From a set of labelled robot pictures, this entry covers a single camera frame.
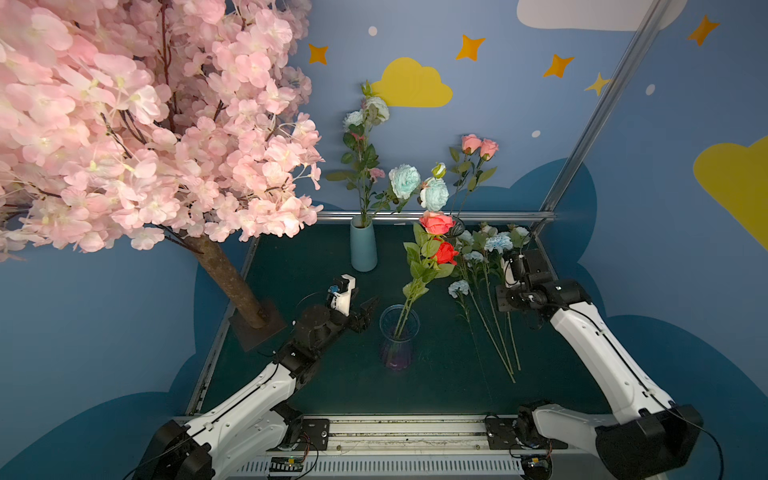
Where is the purple ribbed glass vase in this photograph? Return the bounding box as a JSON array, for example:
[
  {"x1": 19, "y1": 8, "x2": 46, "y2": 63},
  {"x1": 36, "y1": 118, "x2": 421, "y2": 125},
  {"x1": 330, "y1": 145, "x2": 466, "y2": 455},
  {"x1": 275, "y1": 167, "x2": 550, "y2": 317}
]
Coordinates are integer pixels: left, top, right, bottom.
[{"x1": 379, "y1": 304, "x2": 421, "y2": 371}]

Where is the light blue ceramic vase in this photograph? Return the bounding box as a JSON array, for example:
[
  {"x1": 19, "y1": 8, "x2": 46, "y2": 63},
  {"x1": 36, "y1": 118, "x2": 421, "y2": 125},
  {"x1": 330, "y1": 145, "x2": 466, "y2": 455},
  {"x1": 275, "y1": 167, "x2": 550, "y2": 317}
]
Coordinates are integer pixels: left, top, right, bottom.
[{"x1": 350, "y1": 215, "x2": 378, "y2": 272}]

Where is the clear ribbed glass vase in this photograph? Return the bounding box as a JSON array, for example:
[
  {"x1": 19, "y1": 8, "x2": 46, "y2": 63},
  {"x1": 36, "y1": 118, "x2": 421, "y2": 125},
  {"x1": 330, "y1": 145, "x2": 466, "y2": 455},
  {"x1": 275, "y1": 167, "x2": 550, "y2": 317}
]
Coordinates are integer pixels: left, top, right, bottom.
[{"x1": 448, "y1": 216, "x2": 466, "y2": 238}]

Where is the blue rose stem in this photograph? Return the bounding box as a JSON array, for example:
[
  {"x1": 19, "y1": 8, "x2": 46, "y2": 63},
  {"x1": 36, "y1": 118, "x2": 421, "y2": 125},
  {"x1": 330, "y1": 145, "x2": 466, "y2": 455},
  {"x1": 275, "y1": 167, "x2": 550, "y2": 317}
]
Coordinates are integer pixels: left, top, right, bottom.
[
  {"x1": 474, "y1": 226, "x2": 514, "y2": 376},
  {"x1": 373, "y1": 162, "x2": 449, "y2": 213}
]

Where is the pink rose stem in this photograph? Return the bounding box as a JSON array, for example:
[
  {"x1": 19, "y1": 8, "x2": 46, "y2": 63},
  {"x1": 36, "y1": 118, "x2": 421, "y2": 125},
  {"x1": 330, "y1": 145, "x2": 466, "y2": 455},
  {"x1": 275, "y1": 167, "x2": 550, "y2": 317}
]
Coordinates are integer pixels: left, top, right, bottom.
[{"x1": 449, "y1": 134, "x2": 499, "y2": 216}]

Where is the blue flower bunch purple vase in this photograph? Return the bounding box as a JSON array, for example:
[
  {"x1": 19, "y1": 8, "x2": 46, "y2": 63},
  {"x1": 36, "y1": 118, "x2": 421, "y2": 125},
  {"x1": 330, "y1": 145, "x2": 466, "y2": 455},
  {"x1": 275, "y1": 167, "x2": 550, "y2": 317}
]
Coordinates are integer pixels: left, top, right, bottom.
[{"x1": 508, "y1": 224, "x2": 531, "y2": 250}]

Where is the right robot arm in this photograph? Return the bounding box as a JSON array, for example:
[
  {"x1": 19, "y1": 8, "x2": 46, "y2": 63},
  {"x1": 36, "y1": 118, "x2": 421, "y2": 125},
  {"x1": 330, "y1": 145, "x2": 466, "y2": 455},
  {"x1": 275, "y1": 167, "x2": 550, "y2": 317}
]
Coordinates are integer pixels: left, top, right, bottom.
[{"x1": 496, "y1": 249, "x2": 703, "y2": 479}]

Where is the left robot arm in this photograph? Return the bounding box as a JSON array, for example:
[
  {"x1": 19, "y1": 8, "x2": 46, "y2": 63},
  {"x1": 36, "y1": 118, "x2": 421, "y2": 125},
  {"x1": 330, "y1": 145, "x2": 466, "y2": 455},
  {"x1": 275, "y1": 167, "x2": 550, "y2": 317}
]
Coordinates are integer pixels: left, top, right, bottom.
[{"x1": 125, "y1": 294, "x2": 379, "y2": 479}]

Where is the red and coral rose stem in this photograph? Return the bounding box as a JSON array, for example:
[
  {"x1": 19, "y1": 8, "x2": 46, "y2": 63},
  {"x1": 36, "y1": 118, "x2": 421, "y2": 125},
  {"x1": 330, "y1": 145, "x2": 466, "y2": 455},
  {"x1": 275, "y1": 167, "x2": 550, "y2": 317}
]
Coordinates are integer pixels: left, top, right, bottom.
[{"x1": 394, "y1": 210, "x2": 459, "y2": 339}]

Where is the pink cherry blossom tree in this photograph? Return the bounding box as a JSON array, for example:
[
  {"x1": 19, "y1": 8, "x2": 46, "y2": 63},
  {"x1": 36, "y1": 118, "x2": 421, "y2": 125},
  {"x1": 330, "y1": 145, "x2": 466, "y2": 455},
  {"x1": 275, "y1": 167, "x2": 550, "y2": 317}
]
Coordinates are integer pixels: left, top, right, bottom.
[{"x1": 1, "y1": 1, "x2": 322, "y2": 329}]

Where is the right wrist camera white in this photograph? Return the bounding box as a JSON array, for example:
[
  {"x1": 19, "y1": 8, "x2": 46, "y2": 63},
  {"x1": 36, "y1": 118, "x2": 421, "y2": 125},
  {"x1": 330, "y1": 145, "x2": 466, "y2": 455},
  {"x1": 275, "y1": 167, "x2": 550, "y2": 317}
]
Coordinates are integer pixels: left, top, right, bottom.
[{"x1": 502, "y1": 254, "x2": 525, "y2": 289}]

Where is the aluminium frame corner post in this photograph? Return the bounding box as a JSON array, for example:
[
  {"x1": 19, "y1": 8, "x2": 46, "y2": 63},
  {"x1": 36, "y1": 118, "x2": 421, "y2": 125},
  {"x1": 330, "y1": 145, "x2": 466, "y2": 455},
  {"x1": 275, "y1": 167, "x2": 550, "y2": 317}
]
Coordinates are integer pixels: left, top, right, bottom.
[{"x1": 532, "y1": 0, "x2": 672, "y2": 236}]

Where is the aluminium frame back bar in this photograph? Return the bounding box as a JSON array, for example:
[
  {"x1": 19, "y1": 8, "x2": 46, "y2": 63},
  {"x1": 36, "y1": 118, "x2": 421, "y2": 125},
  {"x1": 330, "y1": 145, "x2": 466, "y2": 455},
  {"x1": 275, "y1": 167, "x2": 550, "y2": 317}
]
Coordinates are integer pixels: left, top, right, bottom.
[{"x1": 317, "y1": 210, "x2": 555, "y2": 224}]

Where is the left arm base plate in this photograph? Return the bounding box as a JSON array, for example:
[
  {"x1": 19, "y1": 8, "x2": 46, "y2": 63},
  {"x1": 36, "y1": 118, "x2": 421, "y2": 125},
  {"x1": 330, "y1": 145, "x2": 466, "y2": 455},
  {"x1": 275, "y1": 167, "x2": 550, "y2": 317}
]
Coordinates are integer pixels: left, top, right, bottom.
[{"x1": 286, "y1": 417, "x2": 330, "y2": 451}]

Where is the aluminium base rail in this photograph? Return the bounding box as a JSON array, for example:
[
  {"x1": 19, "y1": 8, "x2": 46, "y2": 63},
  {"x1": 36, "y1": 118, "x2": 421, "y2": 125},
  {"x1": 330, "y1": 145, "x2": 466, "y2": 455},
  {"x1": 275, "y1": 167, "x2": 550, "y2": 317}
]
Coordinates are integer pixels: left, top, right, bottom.
[{"x1": 226, "y1": 415, "x2": 610, "y2": 479}]

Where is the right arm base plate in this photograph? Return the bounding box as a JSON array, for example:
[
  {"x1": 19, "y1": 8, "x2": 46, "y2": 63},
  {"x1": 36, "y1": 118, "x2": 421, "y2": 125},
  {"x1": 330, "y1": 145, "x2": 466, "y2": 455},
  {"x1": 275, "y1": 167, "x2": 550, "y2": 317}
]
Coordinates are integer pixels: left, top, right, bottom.
[{"x1": 483, "y1": 415, "x2": 525, "y2": 451}]

